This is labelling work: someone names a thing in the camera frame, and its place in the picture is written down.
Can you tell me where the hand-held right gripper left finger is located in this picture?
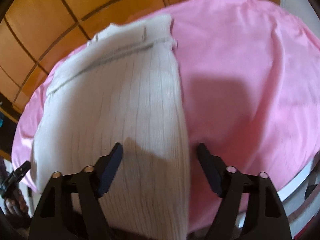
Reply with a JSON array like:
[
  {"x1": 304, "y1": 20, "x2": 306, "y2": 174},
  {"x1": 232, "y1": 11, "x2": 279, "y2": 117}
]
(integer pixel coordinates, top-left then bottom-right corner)
[{"x1": 28, "y1": 142, "x2": 123, "y2": 240}]

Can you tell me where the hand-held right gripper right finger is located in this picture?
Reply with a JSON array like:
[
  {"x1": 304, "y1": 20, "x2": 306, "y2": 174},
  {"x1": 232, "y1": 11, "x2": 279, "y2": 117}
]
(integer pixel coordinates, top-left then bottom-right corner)
[{"x1": 197, "y1": 142, "x2": 293, "y2": 240}]

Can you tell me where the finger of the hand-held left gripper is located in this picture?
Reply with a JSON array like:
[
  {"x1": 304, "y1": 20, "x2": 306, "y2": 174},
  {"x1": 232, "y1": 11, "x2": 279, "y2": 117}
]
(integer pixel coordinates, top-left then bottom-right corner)
[{"x1": 12, "y1": 161, "x2": 32, "y2": 180}]

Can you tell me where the cream knit sweater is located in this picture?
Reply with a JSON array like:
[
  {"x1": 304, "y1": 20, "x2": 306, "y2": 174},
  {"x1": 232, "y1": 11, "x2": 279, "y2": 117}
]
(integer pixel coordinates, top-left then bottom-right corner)
[{"x1": 30, "y1": 14, "x2": 193, "y2": 240}]

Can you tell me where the person's left hand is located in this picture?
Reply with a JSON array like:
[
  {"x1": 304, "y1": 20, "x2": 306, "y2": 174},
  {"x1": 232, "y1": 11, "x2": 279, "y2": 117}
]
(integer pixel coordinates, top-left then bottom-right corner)
[{"x1": 4, "y1": 196, "x2": 28, "y2": 216}]

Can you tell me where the pink blanket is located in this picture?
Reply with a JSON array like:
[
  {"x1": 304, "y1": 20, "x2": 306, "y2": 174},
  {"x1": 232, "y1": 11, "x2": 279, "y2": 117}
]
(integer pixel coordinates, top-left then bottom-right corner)
[{"x1": 11, "y1": 0, "x2": 320, "y2": 233}]

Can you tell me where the wooden wardrobe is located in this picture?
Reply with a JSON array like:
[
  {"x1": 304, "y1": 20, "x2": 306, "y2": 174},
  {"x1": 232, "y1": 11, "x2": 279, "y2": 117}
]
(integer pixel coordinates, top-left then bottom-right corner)
[{"x1": 0, "y1": 0, "x2": 281, "y2": 112}]

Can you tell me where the white bed frame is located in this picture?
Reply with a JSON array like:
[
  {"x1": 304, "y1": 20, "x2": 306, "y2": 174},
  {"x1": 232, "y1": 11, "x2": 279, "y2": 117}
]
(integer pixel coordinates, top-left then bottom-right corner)
[{"x1": 277, "y1": 152, "x2": 320, "y2": 240}]

